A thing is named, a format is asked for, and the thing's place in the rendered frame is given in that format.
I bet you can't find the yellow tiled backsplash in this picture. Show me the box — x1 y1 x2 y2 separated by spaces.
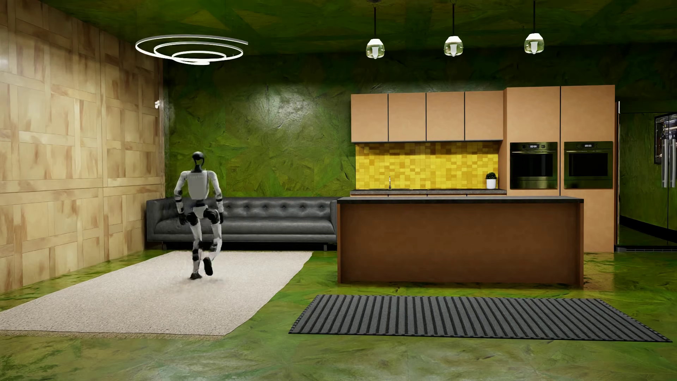
355 141 500 191

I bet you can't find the stainless steel refrigerator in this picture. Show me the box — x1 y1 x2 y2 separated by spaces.
654 112 677 189

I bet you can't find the brown kitchen island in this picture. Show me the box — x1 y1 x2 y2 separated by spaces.
336 196 585 289

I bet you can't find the dark grey striped mat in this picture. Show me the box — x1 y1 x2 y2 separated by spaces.
288 294 672 343

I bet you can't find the black tufted leather sofa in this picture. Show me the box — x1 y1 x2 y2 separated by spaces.
145 197 339 251

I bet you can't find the white right robot leg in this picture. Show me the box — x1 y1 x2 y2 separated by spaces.
202 208 221 276

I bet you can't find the white left robot leg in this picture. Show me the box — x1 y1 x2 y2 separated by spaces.
185 209 204 280

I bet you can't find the white robot leg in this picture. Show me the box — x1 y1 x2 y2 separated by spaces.
185 209 204 280
202 208 221 276

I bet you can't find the beige carpet rug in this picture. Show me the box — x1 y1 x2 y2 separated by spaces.
0 250 314 337

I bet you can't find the dark kitchen counter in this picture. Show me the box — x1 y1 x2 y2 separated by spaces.
349 188 507 197

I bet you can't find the tan wall cabinet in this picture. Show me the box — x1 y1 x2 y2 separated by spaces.
426 91 465 142
388 92 427 143
465 90 504 141
350 93 389 144

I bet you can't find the glass pendant lamp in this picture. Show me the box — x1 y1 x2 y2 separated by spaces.
524 0 545 55
365 5 386 60
444 2 464 58

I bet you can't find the black built-in oven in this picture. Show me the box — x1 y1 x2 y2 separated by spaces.
564 141 614 190
510 141 559 190

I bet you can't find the tan tall oven cabinet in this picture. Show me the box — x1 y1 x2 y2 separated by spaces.
503 85 616 254

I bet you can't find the white ring chandelier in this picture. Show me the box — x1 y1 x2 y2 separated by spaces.
135 34 249 66

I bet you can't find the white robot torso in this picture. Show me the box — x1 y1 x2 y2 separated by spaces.
186 170 211 213

